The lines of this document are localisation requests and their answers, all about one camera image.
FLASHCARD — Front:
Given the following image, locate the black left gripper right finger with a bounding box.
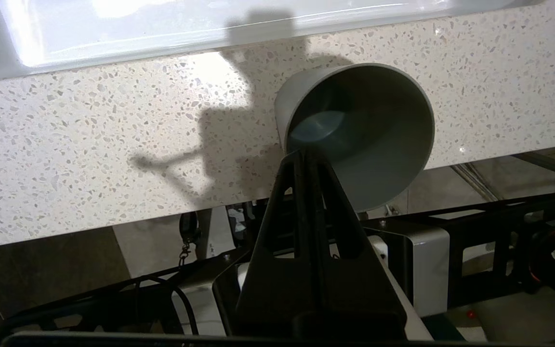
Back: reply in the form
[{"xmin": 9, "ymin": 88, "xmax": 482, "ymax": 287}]
[{"xmin": 304, "ymin": 147, "xmax": 408, "ymax": 339}]

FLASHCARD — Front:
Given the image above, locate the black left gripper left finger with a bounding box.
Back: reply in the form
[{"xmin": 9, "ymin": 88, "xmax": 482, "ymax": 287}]
[{"xmin": 235, "ymin": 149, "xmax": 317, "ymax": 339}]

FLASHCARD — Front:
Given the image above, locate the grey plastic cup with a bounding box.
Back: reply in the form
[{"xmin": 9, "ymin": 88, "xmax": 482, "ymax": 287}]
[{"xmin": 274, "ymin": 63, "xmax": 436, "ymax": 213}]

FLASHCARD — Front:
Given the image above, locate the brown vanity cabinet front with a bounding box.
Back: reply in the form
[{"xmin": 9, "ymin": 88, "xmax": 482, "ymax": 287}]
[{"xmin": 0, "ymin": 227, "xmax": 132, "ymax": 338}]

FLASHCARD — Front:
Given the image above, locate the white ceramic sink basin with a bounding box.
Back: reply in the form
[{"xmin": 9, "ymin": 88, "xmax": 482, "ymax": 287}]
[{"xmin": 0, "ymin": 0, "xmax": 545, "ymax": 83}]

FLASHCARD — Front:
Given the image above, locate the grey metal base bracket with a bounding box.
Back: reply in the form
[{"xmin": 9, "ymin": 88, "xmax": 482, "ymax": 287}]
[{"xmin": 362, "ymin": 224, "xmax": 451, "ymax": 320}]

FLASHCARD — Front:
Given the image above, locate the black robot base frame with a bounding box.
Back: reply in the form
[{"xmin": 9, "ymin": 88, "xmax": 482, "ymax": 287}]
[{"xmin": 0, "ymin": 190, "xmax": 555, "ymax": 341}]

